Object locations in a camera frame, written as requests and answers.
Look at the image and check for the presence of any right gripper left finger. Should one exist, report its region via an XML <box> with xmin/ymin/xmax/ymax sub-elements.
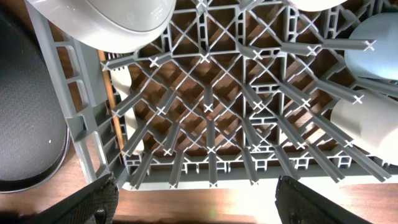
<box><xmin>24</xmin><ymin>173</ymin><xmax>120</xmax><ymax>224</ymax></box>

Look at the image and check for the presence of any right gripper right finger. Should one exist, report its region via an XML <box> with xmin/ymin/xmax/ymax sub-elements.
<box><xmin>275</xmin><ymin>175</ymin><xmax>368</xmax><ymax>224</ymax></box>

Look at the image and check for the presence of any cream white cup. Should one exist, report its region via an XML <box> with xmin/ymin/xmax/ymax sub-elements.
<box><xmin>330</xmin><ymin>90</ymin><xmax>397</xmax><ymax>165</ymax></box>

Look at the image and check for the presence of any wooden chopstick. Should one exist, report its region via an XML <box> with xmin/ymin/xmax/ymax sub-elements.
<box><xmin>98</xmin><ymin>49</ymin><xmax>126</xmax><ymax>156</ymax></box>

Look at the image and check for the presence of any white plastic fork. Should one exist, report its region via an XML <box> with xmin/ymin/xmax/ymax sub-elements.
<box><xmin>110</xmin><ymin>65</ymin><xmax>146</xmax><ymax>156</ymax></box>

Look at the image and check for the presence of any light blue cup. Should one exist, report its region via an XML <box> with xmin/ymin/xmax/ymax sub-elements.
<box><xmin>345</xmin><ymin>12</ymin><xmax>397</xmax><ymax>80</ymax></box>

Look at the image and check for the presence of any grey plate with rice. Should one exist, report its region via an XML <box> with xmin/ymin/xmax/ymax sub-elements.
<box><xmin>28</xmin><ymin>0</ymin><xmax>176</xmax><ymax>54</ymax></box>

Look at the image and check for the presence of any pink bowl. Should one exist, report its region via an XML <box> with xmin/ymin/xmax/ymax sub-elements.
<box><xmin>287</xmin><ymin>0</ymin><xmax>347</xmax><ymax>12</ymax></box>

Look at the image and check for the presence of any grey dishwasher rack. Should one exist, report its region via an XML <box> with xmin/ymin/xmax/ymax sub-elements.
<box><xmin>26</xmin><ymin>1</ymin><xmax>397</xmax><ymax>190</ymax></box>

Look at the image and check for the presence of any round black serving tray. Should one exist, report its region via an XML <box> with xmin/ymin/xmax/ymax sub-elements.
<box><xmin>1</xmin><ymin>8</ymin><xmax>70</xmax><ymax>194</ymax></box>

